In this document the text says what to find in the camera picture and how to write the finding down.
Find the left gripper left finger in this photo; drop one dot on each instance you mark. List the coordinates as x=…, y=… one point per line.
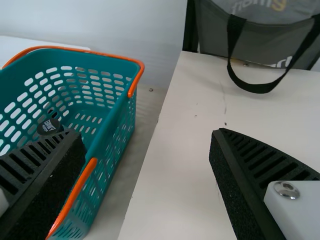
x=37, y=180

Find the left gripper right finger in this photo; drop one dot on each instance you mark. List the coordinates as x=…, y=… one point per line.
x=250, y=175

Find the dark coffee bottle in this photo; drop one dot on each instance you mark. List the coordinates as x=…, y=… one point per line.
x=48, y=128

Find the teal shopping basket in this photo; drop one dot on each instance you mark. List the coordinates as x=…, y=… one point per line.
x=112, y=117

